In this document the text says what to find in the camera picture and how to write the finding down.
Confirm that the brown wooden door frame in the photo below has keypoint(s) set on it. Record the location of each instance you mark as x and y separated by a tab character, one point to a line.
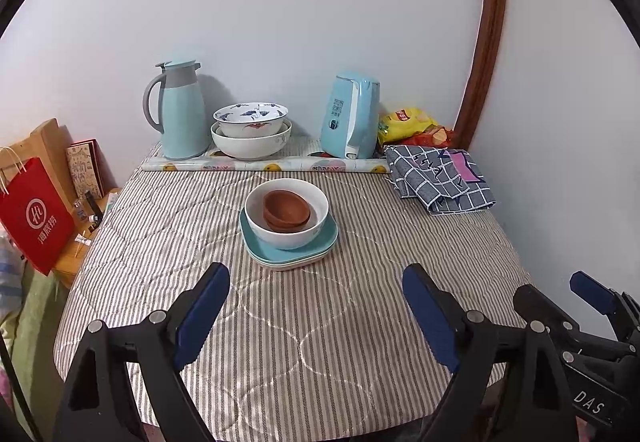
487	46

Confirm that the small dark bottle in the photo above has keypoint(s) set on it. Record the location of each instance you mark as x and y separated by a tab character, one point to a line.
91	206

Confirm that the plain white bowl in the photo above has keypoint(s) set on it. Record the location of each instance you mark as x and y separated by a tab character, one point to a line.
290	236

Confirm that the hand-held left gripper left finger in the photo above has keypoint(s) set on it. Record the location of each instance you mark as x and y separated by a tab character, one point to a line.
200	317

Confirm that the light blue thermos jug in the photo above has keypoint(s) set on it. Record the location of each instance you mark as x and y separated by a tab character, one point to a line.
182	121

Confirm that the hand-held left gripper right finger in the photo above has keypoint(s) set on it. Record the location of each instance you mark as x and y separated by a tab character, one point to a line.
430	317

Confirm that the large white bowl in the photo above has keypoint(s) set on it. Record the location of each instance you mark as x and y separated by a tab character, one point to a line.
250	146

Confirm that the striped quilted blanket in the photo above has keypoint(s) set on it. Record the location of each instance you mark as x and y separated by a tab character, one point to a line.
310	322

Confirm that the small wooden side table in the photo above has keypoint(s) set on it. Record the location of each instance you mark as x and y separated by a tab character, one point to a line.
75	257

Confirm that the green cloth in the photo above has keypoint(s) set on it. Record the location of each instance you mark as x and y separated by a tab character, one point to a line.
37	322

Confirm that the blue patterned white bowl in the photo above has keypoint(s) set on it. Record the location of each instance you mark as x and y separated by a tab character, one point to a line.
250	110

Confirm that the grey checked cloth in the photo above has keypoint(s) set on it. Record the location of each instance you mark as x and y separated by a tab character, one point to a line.
435	179

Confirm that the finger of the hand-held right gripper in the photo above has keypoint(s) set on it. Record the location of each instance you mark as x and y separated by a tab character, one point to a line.
595	292
542	312

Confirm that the light green square plate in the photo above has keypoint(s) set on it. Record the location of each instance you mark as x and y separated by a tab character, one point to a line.
300	266

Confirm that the red paper bag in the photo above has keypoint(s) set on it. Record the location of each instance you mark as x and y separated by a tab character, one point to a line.
37	222

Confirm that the red snack bag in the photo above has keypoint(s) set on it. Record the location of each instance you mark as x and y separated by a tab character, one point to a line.
430	137

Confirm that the brown paper bag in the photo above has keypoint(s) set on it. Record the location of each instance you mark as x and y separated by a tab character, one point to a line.
47	146

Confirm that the yellow snack bag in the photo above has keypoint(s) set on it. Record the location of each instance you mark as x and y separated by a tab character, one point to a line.
405	121

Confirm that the rolled fruit print mat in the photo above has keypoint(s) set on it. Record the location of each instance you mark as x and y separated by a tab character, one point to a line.
225	165

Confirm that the red print white bowl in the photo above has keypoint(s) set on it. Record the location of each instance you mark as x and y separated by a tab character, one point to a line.
250	129

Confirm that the light blue square plate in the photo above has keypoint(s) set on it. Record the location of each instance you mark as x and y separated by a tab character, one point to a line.
325	237

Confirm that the patterned brown book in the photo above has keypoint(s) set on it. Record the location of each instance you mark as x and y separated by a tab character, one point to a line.
85	166

